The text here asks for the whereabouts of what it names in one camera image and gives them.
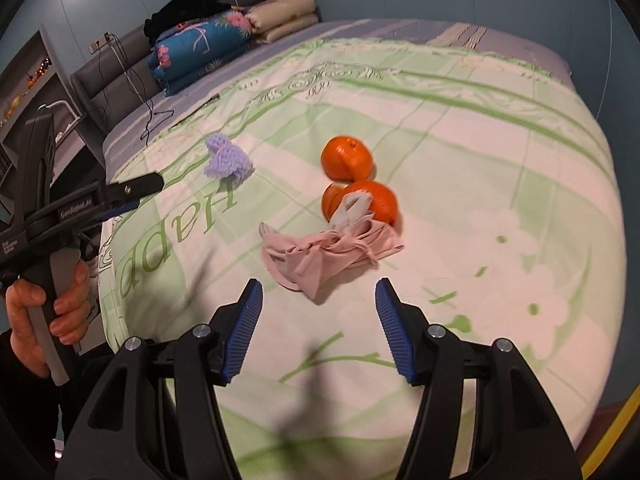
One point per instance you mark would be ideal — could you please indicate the white desk lamp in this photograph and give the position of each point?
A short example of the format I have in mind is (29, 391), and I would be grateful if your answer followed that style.
(62, 105)

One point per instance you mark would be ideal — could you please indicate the striped blue bed sheet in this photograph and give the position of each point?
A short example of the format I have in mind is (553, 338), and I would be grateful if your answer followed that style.
(380, 27)

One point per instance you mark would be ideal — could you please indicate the white power strip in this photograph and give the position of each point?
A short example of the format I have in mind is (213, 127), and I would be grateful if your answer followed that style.
(98, 43)

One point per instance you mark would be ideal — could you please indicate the green patterned blanket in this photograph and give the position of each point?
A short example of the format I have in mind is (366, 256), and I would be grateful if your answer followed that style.
(450, 185)

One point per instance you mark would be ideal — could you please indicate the black folded clothing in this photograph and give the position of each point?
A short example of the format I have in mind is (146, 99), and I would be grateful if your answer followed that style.
(185, 7)

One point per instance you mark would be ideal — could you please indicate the grey shelf unit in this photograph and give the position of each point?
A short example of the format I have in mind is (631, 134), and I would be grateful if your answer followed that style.
(30, 100)

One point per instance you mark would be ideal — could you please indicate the grey bed headboard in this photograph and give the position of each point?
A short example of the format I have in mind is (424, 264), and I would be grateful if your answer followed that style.
(95, 75)

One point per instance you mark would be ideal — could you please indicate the pink face mask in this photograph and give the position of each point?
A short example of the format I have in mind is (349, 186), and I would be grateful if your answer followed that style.
(300, 260)

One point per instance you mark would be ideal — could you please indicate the beige folded quilt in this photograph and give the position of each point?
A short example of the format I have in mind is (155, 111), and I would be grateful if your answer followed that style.
(285, 15)

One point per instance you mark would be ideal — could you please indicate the small orange decorations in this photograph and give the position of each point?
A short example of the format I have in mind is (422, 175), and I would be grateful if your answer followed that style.
(35, 77)

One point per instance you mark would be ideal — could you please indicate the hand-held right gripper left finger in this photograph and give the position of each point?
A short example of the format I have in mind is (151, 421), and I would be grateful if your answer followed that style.
(245, 330)

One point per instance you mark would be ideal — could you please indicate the person's left forearm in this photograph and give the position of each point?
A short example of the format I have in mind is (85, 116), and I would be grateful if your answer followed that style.
(15, 395)

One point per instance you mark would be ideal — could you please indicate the purple knitted piece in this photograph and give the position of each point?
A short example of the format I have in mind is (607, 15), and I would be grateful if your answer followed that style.
(227, 160)

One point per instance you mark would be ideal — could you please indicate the orange mandarin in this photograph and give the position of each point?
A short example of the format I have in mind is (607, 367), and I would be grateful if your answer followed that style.
(347, 157)
(382, 202)

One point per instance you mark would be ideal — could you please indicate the blue floral folded quilt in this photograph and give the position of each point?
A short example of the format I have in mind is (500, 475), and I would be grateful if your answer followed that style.
(200, 50)

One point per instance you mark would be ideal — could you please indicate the person's left hand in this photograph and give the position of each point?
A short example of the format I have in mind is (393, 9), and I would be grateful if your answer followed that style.
(22, 315)

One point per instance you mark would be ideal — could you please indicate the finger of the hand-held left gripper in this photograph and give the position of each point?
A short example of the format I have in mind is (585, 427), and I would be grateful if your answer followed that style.
(135, 185)
(115, 210)

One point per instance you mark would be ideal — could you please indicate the yellow strip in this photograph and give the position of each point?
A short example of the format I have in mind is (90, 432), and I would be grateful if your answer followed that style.
(612, 435)

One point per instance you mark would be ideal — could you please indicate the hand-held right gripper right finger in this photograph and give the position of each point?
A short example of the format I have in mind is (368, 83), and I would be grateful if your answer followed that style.
(395, 330)

